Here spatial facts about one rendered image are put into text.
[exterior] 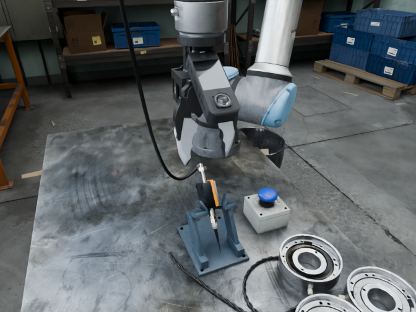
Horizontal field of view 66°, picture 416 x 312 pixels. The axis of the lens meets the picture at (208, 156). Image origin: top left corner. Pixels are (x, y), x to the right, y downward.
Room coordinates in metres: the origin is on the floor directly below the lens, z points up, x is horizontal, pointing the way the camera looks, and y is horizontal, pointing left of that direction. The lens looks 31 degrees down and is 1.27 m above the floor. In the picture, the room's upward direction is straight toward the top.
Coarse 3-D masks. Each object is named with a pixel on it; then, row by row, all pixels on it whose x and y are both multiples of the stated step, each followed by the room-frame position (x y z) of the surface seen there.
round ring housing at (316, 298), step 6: (318, 294) 0.31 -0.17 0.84; (324, 294) 0.31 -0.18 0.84; (306, 300) 0.30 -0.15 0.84; (312, 300) 0.30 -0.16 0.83; (318, 300) 0.31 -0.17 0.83; (324, 300) 0.31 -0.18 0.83; (330, 300) 0.31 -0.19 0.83; (336, 300) 0.30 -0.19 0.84; (342, 300) 0.30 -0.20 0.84; (300, 306) 0.29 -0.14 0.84; (306, 306) 0.30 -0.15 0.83; (312, 306) 0.30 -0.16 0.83; (318, 306) 0.30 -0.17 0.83; (324, 306) 0.30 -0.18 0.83; (330, 306) 0.30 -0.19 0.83; (336, 306) 0.30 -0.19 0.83; (342, 306) 0.30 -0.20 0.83; (348, 306) 0.29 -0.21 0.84; (354, 306) 0.29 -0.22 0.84
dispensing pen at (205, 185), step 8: (200, 168) 0.49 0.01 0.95; (200, 184) 0.47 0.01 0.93; (208, 184) 0.46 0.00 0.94; (200, 192) 0.47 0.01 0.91; (208, 192) 0.45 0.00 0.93; (200, 200) 0.47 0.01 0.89; (208, 200) 0.45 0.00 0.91; (200, 208) 0.46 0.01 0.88; (208, 208) 0.44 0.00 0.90; (216, 224) 0.44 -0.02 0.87; (216, 232) 0.43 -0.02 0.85
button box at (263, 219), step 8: (248, 200) 0.53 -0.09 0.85; (256, 200) 0.53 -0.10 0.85; (280, 200) 0.53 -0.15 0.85; (248, 208) 0.52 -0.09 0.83; (256, 208) 0.50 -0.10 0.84; (264, 208) 0.50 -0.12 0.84; (272, 208) 0.50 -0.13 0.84; (280, 208) 0.50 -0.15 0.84; (288, 208) 0.50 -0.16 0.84; (248, 216) 0.52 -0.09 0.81; (256, 216) 0.49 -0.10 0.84; (264, 216) 0.48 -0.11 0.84; (272, 216) 0.49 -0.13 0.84; (280, 216) 0.49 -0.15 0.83; (288, 216) 0.50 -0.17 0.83; (256, 224) 0.48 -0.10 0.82; (264, 224) 0.48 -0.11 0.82; (272, 224) 0.49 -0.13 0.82; (280, 224) 0.49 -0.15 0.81
